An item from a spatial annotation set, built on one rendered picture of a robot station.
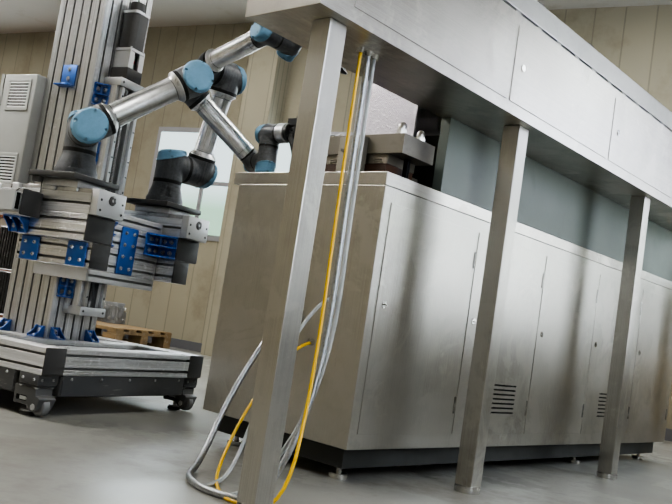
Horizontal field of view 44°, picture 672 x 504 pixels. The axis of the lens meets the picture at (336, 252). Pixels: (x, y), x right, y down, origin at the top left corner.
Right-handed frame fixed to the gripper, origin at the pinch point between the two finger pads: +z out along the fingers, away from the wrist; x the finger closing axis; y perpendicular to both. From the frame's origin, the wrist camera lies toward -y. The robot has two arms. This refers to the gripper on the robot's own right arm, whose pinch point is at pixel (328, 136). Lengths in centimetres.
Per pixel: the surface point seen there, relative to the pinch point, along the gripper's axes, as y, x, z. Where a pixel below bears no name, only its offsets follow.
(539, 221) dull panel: -16, 67, 50
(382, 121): 4.3, -0.3, 23.9
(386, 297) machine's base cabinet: -55, -18, 50
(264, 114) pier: 103, 264, -329
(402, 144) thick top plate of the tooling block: -10, -20, 49
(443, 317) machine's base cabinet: -57, 12, 50
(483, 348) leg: -65, 13, 66
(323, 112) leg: -17, -75, 68
